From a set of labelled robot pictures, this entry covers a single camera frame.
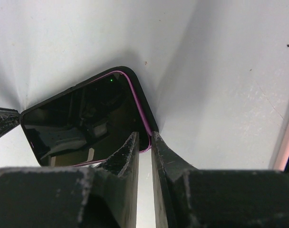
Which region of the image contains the small black phone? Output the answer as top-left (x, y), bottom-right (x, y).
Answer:
top-left (20, 70), bottom-right (152, 167)

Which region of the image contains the pink phone case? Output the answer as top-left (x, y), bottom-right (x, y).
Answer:
top-left (268, 109), bottom-right (289, 171)

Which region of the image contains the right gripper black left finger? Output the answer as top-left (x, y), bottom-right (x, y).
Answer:
top-left (0, 132), bottom-right (139, 228)

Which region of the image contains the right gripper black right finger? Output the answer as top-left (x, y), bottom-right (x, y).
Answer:
top-left (152, 132), bottom-right (289, 228)

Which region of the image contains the black phone case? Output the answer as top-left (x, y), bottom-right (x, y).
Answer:
top-left (19, 66), bottom-right (160, 168)

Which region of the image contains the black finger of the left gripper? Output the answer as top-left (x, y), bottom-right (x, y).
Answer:
top-left (0, 107), bottom-right (20, 137)

